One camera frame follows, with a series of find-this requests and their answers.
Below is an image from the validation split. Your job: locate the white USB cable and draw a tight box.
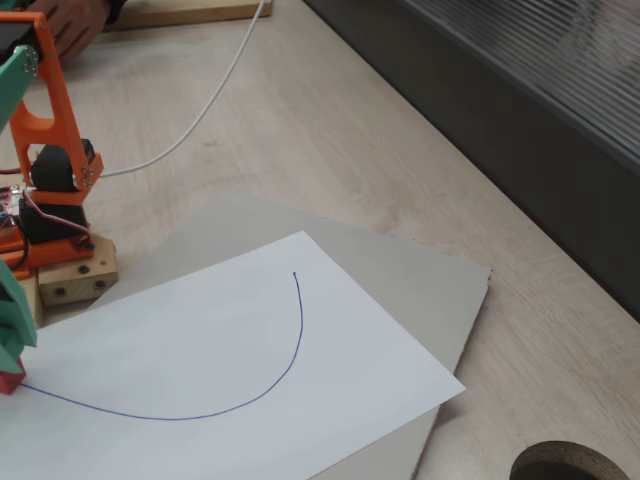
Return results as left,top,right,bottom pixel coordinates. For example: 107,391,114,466
99,0,269,179

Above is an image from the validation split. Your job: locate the white paper sheet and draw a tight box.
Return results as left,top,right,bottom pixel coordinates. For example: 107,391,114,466
0,230,467,480

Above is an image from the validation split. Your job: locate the grey frosted desk partition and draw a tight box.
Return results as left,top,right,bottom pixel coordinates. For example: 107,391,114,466
304,0,640,324

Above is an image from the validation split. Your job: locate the forearm in black sleeve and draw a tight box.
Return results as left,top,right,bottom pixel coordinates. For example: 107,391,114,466
104,0,129,25

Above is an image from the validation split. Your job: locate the light wooden base block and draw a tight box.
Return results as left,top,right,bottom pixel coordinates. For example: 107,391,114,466
37,233,120,307

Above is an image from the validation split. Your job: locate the person's bare hand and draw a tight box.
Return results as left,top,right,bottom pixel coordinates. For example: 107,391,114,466
24,0,110,63

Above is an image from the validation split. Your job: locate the red cube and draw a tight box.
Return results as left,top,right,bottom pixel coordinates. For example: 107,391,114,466
0,370,27,396

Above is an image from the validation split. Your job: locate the long light wooden plank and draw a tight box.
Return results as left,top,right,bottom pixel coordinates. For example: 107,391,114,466
102,0,274,32

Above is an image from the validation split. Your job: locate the black power cable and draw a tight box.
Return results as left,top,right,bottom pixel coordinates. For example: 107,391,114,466
3,238,30,270

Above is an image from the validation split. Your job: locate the base servo wire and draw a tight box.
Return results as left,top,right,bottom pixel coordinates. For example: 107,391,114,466
19,187,96,251

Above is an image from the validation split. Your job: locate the red circuit board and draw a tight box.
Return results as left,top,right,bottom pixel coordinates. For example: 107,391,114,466
0,184,24,222

